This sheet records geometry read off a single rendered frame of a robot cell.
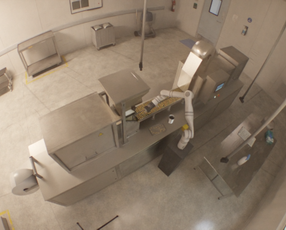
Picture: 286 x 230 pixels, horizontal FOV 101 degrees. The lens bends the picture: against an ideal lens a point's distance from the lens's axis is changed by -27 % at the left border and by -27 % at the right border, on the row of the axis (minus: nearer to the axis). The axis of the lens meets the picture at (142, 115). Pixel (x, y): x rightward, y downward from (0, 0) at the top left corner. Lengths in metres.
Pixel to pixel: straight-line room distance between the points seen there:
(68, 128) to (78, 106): 0.25
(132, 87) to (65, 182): 1.23
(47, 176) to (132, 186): 1.27
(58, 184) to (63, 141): 0.64
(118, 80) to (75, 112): 0.51
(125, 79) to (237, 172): 1.82
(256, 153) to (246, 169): 0.38
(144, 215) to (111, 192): 0.61
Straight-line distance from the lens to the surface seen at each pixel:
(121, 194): 2.54
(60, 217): 2.73
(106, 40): 4.94
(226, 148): 2.37
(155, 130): 2.02
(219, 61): 2.73
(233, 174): 2.28
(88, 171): 1.84
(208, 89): 2.10
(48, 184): 1.96
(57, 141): 1.45
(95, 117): 1.47
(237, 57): 3.02
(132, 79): 1.51
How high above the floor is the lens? 2.51
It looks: 53 degrees down
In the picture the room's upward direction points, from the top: 6 degrees clockwise
